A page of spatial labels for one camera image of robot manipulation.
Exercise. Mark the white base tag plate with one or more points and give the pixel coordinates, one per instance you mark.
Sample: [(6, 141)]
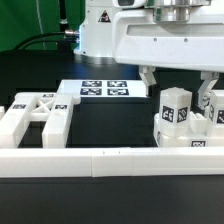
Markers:
[(103, 88)]

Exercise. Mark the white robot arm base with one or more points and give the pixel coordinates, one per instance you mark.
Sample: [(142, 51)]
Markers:
[(95, 33)]

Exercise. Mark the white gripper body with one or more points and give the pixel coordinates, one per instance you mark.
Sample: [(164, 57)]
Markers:
[(194, 45)]

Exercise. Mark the white chair seat panel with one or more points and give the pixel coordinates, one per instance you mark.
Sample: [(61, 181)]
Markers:
[(201, 133)]

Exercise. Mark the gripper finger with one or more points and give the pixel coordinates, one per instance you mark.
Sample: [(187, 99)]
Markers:
[(209, 80), (147, 76)]

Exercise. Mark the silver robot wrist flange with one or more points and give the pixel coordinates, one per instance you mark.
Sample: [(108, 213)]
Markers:
[(174, 10)]

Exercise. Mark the white fence wall rail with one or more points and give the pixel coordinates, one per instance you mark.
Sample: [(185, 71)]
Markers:
[(105, 162)]

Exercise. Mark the white chair back frame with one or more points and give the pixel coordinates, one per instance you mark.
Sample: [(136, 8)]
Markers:
[(54, 109)]

